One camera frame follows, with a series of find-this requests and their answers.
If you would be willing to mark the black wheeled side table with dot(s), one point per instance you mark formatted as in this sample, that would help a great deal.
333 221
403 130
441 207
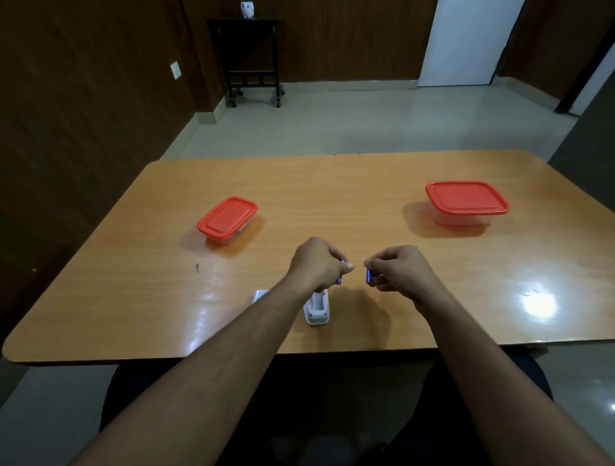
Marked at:
240 24

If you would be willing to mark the person's right hand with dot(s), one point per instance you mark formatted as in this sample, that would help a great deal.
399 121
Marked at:
408 273

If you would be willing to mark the blank white wall plate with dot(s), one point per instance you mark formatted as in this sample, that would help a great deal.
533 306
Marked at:
176 70

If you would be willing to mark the grey refrigerator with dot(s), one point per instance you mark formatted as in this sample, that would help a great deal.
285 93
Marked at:
591 158

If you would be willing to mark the person's black trousers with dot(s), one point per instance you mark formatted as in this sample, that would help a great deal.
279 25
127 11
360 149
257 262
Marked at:
336 403

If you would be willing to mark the white plant pot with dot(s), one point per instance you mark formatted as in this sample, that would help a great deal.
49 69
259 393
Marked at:
247 8

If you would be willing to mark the white door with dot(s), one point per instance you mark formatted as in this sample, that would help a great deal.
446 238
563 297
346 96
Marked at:
471 43

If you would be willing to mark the person's right forearm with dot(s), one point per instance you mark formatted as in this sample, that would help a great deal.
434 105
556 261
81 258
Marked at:
504 393

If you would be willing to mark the person's left hand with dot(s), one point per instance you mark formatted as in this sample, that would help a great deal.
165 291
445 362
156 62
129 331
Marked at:
314 264

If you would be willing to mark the white remote control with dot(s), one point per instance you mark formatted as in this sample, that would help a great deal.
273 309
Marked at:
318 312

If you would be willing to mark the red-lidded plastic container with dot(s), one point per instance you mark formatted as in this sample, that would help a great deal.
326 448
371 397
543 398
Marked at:
223 240
456 220

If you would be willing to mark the white battery cover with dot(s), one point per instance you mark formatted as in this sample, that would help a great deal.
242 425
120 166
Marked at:
261 296

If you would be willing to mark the person's left forearm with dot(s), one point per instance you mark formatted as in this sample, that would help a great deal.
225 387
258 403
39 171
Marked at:
202 384

